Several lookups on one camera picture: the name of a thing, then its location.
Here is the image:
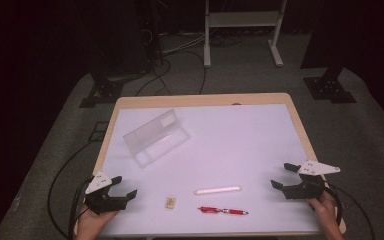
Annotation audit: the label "curved black floor cable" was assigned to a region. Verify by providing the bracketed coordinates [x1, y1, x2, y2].
[161, 49, 208, 96]

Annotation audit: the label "thin black floor cable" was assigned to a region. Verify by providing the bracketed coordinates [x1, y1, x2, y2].
[332, 184, 377, 240]

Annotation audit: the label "white floor cables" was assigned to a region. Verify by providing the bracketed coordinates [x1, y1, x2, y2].
[160, 32, 206, 56]

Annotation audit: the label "person's right hand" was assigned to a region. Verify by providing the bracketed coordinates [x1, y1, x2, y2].
[307, 191, 341, 234]

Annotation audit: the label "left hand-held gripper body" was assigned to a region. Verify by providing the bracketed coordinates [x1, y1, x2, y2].
[84, 171, 128, 215]

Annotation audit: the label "long black floor cable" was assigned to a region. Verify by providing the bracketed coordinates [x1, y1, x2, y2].
[47, 141, 96, 240]

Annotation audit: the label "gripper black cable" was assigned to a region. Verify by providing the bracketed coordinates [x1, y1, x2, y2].
[323, 185, 345, 227]
[67, 177, 95, 240]

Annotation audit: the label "person's left hand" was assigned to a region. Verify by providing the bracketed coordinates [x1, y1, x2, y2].
[75, 204, 120, 240]

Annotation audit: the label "white table mat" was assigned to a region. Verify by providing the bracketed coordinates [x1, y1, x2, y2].
[100, 103, 322, 237]

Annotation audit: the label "transparent plastic pencil case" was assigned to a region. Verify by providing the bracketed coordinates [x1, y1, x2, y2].
[122, 108, 192, 170]

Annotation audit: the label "white metal stand frame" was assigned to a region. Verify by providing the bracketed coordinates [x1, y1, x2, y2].
[203, 0, 289, 69]

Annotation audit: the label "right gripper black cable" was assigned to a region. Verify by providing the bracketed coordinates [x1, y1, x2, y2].
[323, 185, 345, 227]

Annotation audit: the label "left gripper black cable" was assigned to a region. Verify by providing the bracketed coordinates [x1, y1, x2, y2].
[67, 177, 95, 240]

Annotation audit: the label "white pen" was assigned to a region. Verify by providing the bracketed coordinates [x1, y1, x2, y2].
[193, 185, 243, 196]

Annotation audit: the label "red pen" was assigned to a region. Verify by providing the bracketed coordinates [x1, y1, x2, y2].
[197, 206, 249, 216]

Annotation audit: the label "looped black floor cable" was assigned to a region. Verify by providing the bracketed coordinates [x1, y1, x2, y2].
[134, 57, 173, 98]

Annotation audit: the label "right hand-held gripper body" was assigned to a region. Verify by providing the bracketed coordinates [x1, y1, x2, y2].
[283, 159, 342, 201]

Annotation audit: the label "black stand with base plate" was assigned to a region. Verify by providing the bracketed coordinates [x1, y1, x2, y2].
[78, 59, 126, 109]
[299, 0, 358, 105]

